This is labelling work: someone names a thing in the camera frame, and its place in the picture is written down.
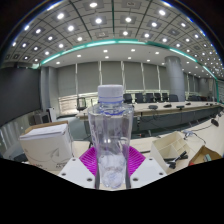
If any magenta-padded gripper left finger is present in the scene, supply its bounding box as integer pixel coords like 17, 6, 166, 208
57, 146, 99, 189

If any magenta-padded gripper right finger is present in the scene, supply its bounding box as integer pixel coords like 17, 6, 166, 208
126, 145, 168, 189

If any clear plastic water bottle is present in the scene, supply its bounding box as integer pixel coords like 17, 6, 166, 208
87, 84, 135, 190

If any cream desk organizer box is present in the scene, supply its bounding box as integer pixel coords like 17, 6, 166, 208
150, 130, 191, 170

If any white paper carton box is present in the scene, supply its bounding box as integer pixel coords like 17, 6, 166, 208
19, 120, 75, 172

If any long curved conference desk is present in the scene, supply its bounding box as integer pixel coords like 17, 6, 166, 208
75, 100, 224, 134

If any grey old monitor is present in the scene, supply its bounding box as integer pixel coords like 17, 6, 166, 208
32, 111, 52, 126

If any row of black office chairs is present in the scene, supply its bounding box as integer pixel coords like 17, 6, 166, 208
76, 92, 214, 112

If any group of ceiling lights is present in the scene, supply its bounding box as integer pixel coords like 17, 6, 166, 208
3, 0, 224, 73

